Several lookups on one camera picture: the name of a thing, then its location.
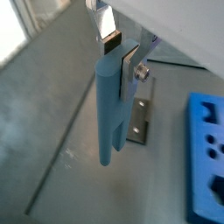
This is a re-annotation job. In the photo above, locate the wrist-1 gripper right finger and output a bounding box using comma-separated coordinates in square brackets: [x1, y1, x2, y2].
[121, 28, 160, 102]

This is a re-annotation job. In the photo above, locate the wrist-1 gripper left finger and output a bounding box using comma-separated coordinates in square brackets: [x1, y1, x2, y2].
[85, 0, 122, 55]

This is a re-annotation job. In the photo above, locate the light blue square-circle object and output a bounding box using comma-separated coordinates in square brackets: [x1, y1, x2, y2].
[95, 39, 137, 166]

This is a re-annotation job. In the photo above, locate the black curved regrasp fixture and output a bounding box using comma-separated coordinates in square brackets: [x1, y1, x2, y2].
[127, 77, 156, 145]

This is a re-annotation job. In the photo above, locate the blue foam peg board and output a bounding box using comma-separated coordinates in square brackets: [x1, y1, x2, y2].
[185, 93, 224, 224]

